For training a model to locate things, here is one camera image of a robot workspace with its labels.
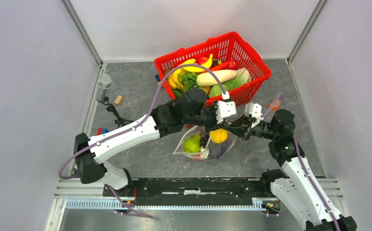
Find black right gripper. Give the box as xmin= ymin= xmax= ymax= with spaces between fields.
xmin=226 ymin=113 xmax=278 ymax=141

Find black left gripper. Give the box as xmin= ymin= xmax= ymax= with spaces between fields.
xmin=184 ymin=101 xmax=230 ymax=135

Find yellow lemon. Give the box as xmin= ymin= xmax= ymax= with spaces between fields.
xmin=209 ymin=129 xmax=229 ymax=144

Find dark grape bunch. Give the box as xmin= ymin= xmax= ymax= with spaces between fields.
xmin=200 ymin=135 xmax=210 ymax=148

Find clear zip top bag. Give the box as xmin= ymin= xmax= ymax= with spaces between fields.
xmin=173 ymin=126 xmax=236 ymax=161

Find green lime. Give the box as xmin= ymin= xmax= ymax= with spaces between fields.
xmin=183 ymin=134 xmax=200 ymax=153

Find white garlic bulb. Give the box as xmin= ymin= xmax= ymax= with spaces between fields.
xmin=200 ymin=146 xmax=210 ymax=159

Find purple eggplant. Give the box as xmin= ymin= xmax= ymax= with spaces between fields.
xmin=208 ymin=140 xmax=235 ymax=160

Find red apple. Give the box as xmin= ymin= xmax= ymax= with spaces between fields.
xmin=193 ymin=153 xmax=205 ymax=161
xmin=226 ymin=59 xmax=238 ymax=70
xmin=196 ymin=57 xmax=209 ymax=65

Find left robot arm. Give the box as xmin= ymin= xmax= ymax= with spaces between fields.
xmin=74 ymin=88 xmax=236 ymax=196

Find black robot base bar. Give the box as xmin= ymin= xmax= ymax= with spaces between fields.
xmin=116 ymin=177 xmax=274 ymax=206

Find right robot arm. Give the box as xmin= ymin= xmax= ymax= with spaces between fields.
xmin=224 ymin=109 xmax=357 ymax=231

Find orange slice toy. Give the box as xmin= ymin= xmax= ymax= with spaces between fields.
xmin=268 ymin=100 xmax=281 ymax=111

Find white long squash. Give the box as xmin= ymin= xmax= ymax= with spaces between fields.
xmin=196 ymin=69 xmax=238 ymax=87

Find dark green cucumber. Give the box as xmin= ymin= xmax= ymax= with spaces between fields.
xmin=172 ymin=89 xmax=183 ymax=98

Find green lettuce leaf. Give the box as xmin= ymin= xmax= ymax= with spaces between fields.
xmin=178 ymin=72 xmax=198 ymax=92

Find yellow banana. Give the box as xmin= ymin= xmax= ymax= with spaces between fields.
xmin=181 ymin=54 xmax=213 ymax=73
xmin=167 ymin=68 xmax=185 ymax=90

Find red chili pepper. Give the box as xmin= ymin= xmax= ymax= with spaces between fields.
xmin=210 ymin=62 xmax=229 ymax=72

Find pale green cabbage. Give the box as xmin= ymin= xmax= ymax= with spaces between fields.
xmin=225 ymin=67 xmax=251 ymax=90

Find red plastic basket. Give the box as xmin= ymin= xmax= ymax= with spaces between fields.
xmin=154 ymin=32 xmax=272 ymax=106

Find black mini tripod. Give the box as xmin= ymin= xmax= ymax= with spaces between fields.
xmin=101 ymin=96 xmax=133 ymax=128

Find small wooden block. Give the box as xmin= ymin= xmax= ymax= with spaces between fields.
xmin=114 ymin=95 xmax=123 ymax=106

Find red blue toy brick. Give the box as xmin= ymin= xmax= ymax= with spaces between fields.
xmin=97 ymin=128 xmax=109 ymax=135

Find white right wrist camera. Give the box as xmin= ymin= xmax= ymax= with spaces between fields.
xmin=244 ymin=103 xmax=263 ymax=128

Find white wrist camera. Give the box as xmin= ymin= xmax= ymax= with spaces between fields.
xmin=216 ymin=91 xmax=237 ymax=124
xmin=244 ymin=103 xmax=263 ymax=128

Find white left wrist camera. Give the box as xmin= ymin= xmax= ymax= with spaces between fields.
xmin=216 ymin=91 xmax=237 ymax=124

